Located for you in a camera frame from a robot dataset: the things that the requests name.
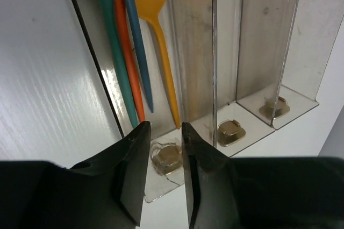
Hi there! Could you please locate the teal plastic spoon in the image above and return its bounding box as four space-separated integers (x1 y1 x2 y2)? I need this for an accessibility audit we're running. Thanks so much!
96 0 138 127

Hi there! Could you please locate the clear acrylic utensil organizer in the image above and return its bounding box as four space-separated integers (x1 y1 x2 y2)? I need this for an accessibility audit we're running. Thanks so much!
61 0 320 203

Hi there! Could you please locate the orange plastic spoon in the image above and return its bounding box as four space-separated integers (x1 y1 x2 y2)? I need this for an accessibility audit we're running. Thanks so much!
113 0 145 122

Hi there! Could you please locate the blue plastic spoon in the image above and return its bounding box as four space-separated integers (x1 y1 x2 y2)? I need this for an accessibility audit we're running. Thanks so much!
124 0 154 112

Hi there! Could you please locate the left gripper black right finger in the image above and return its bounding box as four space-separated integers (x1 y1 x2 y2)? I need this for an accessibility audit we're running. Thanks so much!
182 123 343 228

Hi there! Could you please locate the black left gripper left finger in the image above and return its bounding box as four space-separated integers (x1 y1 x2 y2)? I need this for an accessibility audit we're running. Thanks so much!
1 121 151 228

